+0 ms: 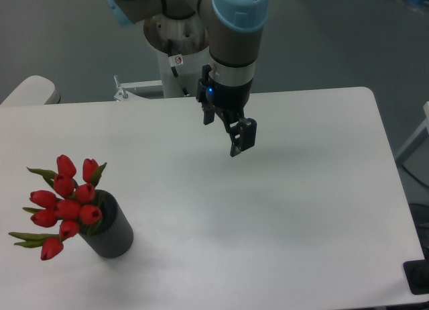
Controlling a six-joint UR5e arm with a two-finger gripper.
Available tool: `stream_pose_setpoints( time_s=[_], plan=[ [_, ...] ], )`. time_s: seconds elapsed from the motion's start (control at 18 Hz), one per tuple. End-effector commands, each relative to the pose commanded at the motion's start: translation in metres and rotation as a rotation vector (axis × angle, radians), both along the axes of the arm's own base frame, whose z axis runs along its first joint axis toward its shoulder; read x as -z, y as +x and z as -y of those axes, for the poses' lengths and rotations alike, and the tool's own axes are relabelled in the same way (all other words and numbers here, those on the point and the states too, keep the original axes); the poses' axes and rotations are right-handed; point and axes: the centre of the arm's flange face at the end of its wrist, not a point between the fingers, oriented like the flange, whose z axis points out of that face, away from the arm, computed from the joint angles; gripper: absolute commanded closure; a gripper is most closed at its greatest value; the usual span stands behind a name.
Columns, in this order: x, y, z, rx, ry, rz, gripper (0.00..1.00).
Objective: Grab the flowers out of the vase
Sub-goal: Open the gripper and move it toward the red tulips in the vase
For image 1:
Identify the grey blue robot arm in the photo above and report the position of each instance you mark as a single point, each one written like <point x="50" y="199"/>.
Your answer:
<point x="234" y="30"/>

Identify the red tulip bouquet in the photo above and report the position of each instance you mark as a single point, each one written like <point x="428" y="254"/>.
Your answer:
<point x="75" y="208"/>

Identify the white chair back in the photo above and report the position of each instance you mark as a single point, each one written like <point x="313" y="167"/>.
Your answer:
<point x="34" y="90"/>

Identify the black device at table edge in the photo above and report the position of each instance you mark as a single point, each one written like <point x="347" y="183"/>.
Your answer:
<point x="416" y="272"/>

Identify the dark grey ribbed vase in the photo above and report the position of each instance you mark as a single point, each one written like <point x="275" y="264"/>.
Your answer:
<point x="112" y="235"/>

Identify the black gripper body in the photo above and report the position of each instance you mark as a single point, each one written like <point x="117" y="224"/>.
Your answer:
<point x="219" y="96"/>

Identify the white furniture frame right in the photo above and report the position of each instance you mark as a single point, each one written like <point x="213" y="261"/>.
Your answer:
<point x="414" y="141"/>

